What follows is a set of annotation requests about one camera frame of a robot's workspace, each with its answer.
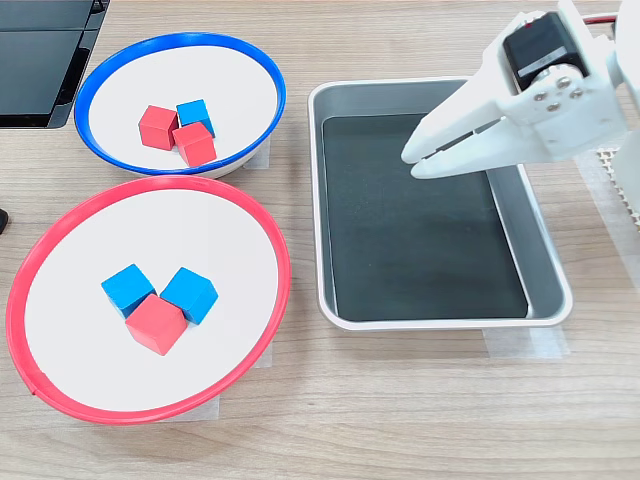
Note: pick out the red cube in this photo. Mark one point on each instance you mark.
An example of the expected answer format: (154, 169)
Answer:
(157, 127)
(157, 325)
(196, 145)

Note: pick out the blue cube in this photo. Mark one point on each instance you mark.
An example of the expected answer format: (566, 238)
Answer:
(127, 290)
(192, 295)
(192, 112)

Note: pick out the steel tray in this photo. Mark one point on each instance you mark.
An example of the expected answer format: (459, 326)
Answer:
(545, 280)

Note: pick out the black tray mat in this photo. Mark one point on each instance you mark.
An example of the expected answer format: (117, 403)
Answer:
(410, 250)

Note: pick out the translucent tape strip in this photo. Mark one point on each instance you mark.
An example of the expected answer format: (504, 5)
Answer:
(265, 357)
(260, 160)
(212, 410)
(525, 345)

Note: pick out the blue-rimmed white plate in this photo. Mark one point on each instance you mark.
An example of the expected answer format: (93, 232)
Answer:
(115, 100)

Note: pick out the black flat device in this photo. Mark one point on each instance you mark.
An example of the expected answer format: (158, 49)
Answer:
(35, 70)

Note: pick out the red-rimmed white plate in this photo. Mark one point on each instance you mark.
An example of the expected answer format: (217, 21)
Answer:
(100, 365)

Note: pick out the black rounded object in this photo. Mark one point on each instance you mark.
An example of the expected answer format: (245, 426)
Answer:
(3, 222)

